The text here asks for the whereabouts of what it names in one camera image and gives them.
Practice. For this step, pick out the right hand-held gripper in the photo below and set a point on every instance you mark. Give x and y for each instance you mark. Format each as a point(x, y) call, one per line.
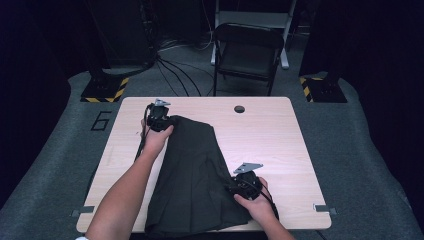
point(246, 186)

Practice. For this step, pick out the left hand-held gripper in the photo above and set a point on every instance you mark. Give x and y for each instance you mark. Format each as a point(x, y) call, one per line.
point(158, 118)

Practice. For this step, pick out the black pleated skirt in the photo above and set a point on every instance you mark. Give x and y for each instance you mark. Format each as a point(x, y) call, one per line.
point(193, 180)

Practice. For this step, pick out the person's left hand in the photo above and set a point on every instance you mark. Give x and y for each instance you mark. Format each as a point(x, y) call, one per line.
point(153, 141)

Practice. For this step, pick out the person's right hand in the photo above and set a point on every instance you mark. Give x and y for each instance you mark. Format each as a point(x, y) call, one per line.
point(258, 208)

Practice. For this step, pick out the black stand base striped edge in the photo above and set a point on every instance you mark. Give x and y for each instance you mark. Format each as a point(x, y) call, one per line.
point(105, 90)
point(325, 90)

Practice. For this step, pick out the grey tape piece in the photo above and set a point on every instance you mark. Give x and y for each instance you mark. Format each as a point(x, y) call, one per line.
point(324, 208)
point(85, 210)

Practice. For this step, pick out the black equipment cabinet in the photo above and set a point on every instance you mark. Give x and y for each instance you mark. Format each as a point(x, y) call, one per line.
point(123, 30)

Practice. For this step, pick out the black folding chair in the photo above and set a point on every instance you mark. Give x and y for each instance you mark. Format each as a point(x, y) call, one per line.
point(248, 50)

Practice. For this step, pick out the dark curtain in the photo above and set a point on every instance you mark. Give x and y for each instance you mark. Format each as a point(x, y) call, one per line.
point(33, 83)
point(383, 66)

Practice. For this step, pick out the white metal stand frame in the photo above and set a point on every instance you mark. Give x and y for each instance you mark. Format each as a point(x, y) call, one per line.
point(253, 16)

